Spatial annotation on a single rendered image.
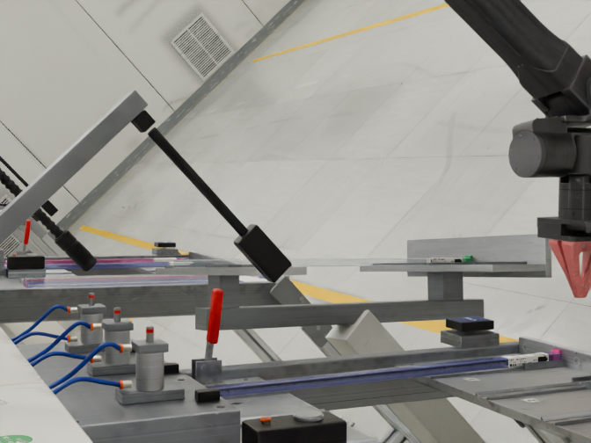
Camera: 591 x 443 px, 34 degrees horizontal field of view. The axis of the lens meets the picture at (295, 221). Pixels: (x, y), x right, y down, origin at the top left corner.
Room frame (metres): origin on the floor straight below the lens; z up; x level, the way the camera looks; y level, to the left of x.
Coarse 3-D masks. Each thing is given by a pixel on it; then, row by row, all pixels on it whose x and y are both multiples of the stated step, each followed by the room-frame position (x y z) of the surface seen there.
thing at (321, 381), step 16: (544, 352) 1.02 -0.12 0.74; (384, 368) 0.98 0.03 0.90; (400, 368) 0.97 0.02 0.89; (416, 368) 0.97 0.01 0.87; (432, 368) 0.98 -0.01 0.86; (448, 368) 0.98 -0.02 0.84; (464, 368) 0.98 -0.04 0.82; (480, 368) 0.99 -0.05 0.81; (224, 384) 0.94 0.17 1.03; (240, 384) 0.94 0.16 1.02; (256, 384) 0.93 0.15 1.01; (272, 384) 0.94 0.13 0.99; (288, 384) 0.94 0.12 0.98; (304, 384) 0.94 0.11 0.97; (320, 384) 0.95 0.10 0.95; (336, 384) 0.95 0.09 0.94
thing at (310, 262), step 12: (180, 264) 1.23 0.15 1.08; (192, 264) 1.24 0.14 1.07; (204, 264) 1.24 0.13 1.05; (216, 264) 1.25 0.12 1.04; (228, 264) 1.25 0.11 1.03; (240, 264) 1.26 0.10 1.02; (300, 264) 1.28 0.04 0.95; (312, 264) 1.29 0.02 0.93; (324, 264) 1.29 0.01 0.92; (336, 264) 1.30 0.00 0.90; (348, 264) 1.31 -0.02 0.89; (360, 264) 1.31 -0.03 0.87; (372, 264) 1.32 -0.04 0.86; (384, 264) 1.32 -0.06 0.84; (396, 264) 1.33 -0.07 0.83; (408, 264) 1.34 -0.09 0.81; (420, 264) 1.34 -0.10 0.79
